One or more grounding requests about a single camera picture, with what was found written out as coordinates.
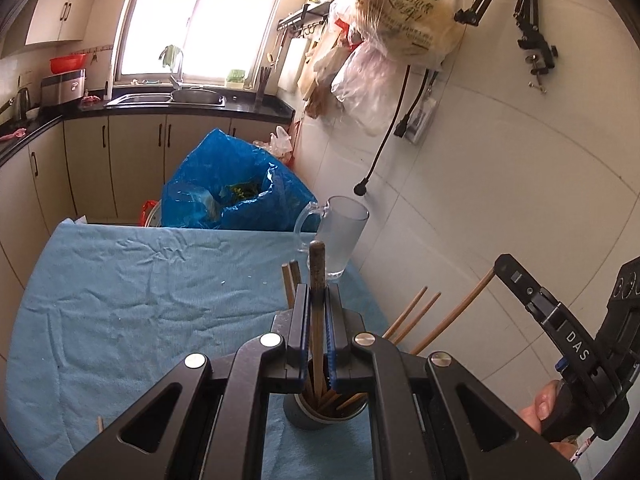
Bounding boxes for clear glass mug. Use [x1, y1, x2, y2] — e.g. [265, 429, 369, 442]
[292, 195, 371, 281]

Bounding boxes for white bag with yellow contents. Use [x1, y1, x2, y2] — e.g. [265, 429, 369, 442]
[357, 0, 468, 68]

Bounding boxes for metal wall rack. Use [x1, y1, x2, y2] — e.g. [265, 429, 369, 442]
[277, 2, 333, 41]

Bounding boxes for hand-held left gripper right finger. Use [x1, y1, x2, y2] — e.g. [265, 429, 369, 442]
[325, 285, 581, 480]

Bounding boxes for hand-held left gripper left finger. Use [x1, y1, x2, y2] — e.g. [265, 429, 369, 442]
[55, 284, 313, 480]

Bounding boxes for black kitchen countertop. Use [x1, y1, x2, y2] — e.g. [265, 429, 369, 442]
[0, 87, 296, 166]

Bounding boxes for bunch of bamboo chopsticks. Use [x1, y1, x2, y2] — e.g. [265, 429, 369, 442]
[281, 259, 443, 418]

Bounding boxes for metal appliance box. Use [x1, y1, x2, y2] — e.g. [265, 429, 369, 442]
[41, 71, 87, 107]

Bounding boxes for metal faucet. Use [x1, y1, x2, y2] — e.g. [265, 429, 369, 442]
[169, 52, 187, 90]

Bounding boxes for beige upper cabinet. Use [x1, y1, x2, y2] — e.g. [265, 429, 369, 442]
[25, 0, 121, 46]

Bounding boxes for kitchen window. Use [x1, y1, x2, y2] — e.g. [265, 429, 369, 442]
[114, 0, 291, 86]

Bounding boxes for metal kettle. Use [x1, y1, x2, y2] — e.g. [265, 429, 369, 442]
[11, 87, 30, 122]

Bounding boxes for black cable with round plug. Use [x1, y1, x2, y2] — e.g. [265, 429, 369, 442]
[352, 67, 433, 197]

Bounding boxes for black power plug cable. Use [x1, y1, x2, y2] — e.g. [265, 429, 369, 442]
[394, 62, 416, 140]

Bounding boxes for green cloth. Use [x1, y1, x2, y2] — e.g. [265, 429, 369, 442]
[159, 44, 183, 72]

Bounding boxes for red plastic basin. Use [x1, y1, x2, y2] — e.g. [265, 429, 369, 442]
[49, 53, 87, 74]

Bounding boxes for black clamp mount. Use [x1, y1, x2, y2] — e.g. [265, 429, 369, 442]
[514, 0, 558, 78]

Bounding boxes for blue towel cloth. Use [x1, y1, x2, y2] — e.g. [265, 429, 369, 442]
[5, 217, 391, 480]

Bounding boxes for metal pan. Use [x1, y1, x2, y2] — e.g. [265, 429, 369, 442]
[171, 86, 226, 106]

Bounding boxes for blue plastic bag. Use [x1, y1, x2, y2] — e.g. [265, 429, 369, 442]
[161, 128, 318, 232]

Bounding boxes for hanging clear plastic bag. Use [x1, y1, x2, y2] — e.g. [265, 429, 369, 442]
[330, 40, 401, 136]

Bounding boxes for white wall socket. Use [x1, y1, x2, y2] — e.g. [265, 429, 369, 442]
[406, 97, 441, 143]

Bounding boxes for beige lower cabinets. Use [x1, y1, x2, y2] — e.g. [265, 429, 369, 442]
[0, 112, 293, 291]

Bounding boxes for dark chopstick holder with chopsticks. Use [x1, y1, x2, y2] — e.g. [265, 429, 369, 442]
[255, 66, 273, 106]

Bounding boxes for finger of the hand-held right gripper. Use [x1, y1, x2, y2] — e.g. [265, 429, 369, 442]
[494, 254, 622, 402]

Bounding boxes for dark grey utensil holder bucket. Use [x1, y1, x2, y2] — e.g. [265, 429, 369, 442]
[282, 390, 373, 431]

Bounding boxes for white plastic bag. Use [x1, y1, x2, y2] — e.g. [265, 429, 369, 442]
[252, 125, 293, 161]

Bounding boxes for wooden cutting board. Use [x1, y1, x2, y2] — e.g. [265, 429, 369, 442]
[299, 35, 333, 120]

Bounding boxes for steel sink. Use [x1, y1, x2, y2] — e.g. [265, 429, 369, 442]
[107, 91, 173, 106]

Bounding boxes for person's right hand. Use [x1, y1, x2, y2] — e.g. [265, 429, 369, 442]
[517, 380, 583, 461]

